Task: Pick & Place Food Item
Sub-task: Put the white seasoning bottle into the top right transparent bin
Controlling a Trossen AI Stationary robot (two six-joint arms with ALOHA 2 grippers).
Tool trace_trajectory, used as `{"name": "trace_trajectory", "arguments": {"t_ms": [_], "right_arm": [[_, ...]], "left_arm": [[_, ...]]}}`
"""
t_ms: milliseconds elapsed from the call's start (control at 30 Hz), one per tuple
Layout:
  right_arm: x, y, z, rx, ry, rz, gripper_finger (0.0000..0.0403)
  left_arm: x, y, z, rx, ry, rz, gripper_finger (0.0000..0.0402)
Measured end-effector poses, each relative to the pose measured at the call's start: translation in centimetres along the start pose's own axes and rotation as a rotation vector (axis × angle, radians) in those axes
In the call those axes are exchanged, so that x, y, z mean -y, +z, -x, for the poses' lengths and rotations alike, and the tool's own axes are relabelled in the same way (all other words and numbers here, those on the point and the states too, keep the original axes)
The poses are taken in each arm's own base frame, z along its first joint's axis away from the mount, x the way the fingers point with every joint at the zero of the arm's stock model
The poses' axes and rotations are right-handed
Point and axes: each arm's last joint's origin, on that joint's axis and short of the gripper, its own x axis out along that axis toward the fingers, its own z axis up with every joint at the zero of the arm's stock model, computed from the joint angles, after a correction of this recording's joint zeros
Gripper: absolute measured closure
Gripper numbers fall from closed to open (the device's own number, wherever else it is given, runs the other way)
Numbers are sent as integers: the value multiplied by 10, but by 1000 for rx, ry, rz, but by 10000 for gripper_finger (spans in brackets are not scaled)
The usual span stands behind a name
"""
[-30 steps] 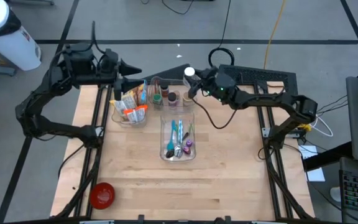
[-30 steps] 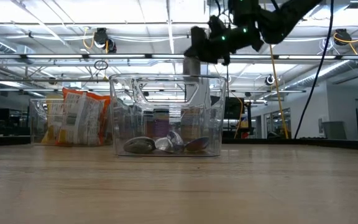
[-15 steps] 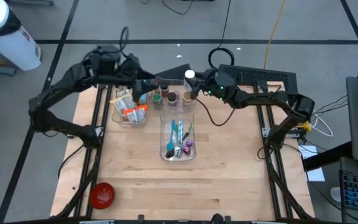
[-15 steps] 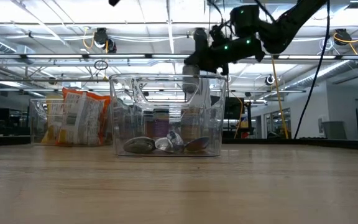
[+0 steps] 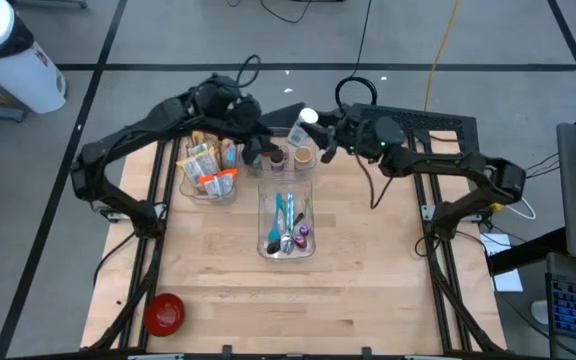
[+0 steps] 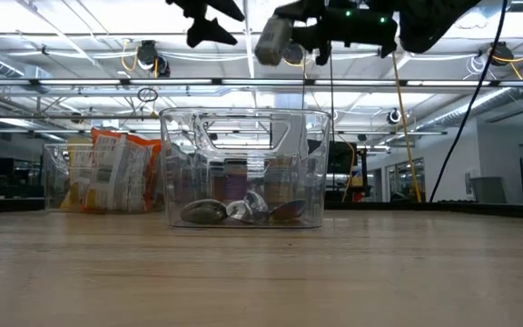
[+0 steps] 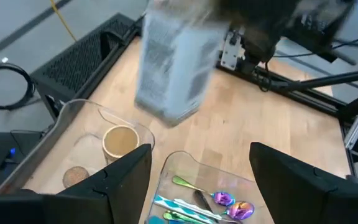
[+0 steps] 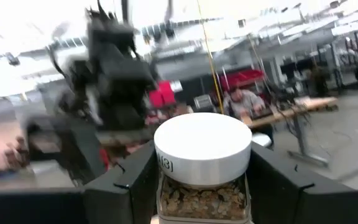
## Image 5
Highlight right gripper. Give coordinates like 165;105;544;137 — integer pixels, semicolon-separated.
300;103;408;165

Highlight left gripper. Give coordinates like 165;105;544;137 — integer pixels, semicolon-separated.
192;73;282;166

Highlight dark spice jar grey lid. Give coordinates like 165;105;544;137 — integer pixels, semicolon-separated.
269;148;288;175

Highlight white labelled spice jar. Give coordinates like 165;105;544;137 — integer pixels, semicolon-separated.
287;106;320;148

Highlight tan lid white canister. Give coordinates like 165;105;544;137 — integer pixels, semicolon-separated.
293;144;314;171

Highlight orange ramen noodle pack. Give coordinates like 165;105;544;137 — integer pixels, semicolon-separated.
198;167;240;199

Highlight Maruchan roast beef ramen pack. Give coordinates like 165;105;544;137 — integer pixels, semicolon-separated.
190;130;222;147

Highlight yellow ramen noodle pack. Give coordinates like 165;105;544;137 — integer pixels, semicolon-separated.
175;146;222;188

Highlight teal plastic spoon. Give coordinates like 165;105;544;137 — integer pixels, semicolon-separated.
267;192;285;242

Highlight purple iridescent spoon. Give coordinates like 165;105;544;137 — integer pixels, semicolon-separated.
298;198;313;238

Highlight black angled panel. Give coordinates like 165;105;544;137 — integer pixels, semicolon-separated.
260;101;309;132

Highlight clear plastic bin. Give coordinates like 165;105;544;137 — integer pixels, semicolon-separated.
257;179;318;261
178;130;239;207
237;124;319;184

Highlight red bowl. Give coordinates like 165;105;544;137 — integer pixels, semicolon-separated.
142;292;187;338

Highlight black desk beam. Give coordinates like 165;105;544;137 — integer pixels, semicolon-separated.
486;227;569;277

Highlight white paper sheet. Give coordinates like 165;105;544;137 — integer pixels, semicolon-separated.
480;232;525;294

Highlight grey standing desk base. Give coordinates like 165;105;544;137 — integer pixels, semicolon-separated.
15;0;89;10

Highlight white trash bin black bag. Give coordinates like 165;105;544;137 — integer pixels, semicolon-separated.
0;0;68;115

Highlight white mouse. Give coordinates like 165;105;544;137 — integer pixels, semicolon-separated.
531;298;552;325

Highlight black coiled cable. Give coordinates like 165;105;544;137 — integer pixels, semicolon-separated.
334;0;379;114

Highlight black floor cable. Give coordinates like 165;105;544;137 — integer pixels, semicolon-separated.
259;0;319;25

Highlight black aluminium rig frame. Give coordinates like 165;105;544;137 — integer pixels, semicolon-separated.
80;127;507;360

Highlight white cables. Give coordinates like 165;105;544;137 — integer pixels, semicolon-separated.
505;197;538;221

